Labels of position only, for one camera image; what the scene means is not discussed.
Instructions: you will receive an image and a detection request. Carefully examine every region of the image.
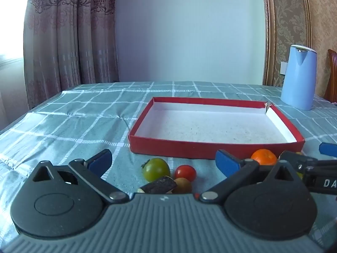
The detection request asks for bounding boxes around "green tomato with stem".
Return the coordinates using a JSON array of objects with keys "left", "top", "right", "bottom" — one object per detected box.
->
[{"left": 142, "top": 158, "right": 171, "bottom": 182}]

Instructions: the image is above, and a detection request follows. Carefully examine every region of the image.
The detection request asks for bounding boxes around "green checked tablecloth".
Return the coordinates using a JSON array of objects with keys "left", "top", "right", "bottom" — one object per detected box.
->
[{"left": 0, "top": 81, "right": 337, "bottom": 253}]

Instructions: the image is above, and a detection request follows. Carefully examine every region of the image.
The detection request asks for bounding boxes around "red cardboard box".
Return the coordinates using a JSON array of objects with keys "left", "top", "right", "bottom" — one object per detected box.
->
[{"left": 128, "top": 97, "right": 306, "bottom": 160}]

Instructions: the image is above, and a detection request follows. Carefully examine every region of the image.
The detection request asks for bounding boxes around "red cherry tomato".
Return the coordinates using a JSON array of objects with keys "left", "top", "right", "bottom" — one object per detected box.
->
[{"left": 174, "top": 165, "right": 197, "bottom": 183}]

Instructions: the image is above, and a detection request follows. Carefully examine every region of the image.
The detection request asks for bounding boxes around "orange tangerine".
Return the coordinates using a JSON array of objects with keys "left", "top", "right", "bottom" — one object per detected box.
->
[{"left": 251, "top": 149, "right": 278, "bottom": 166}]

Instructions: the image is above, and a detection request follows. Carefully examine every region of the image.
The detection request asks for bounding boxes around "wooden chair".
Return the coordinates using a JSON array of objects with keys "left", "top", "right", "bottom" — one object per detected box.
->
[{"left": 323, "top": 49, "right": 337, "bottom": 103}]

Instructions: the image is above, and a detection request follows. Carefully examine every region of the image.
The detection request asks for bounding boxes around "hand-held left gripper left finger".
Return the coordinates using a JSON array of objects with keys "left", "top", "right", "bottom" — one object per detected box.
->
[{"left": 32, "top": 149, "right": 130, "bottom": 205}]

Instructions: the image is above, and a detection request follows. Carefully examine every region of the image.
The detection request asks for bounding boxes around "blue electric kettle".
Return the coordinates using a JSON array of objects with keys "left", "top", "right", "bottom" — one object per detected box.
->
[{"left": 280, "top": 45, "right": 318, "bottom": 111}]

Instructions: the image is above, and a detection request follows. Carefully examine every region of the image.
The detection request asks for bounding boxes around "golden wall moulding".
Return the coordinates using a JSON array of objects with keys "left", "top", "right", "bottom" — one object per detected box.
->
[{"left": 261, "top": 0, "right": 314, "bottom": 87}]

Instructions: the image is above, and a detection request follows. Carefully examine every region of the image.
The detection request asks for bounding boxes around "brown longan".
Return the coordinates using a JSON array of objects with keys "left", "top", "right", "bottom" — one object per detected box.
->
[{"left": 172, "top": 178, "right": 192, "bottom": 194}]

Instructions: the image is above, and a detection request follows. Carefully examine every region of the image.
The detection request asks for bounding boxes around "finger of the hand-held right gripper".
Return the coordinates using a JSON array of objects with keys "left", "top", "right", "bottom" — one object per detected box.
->
[
  {"left": 279, "top": 151, "right": 316, "bottom": 174},
  {"left": 319, "top": 142, "right": 337, "bottom": 155}
]

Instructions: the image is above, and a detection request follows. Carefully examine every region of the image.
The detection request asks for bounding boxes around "patterned pink curtain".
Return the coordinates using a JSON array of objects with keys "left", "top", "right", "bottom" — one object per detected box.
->
[{"left": 23, "top": 0, "right": 120, "bottom": 110}]

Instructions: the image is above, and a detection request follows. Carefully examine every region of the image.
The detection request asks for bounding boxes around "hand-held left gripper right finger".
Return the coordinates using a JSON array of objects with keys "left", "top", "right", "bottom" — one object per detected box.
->
[{"left": 199, "top": 150, "right": 299, "bottom": 203}]

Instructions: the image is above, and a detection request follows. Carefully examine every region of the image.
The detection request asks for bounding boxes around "dark eggplant piece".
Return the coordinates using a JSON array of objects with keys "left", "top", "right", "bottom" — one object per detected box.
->
[{"left": 137, "top": 176, "right": 177, "bottom": 194}]

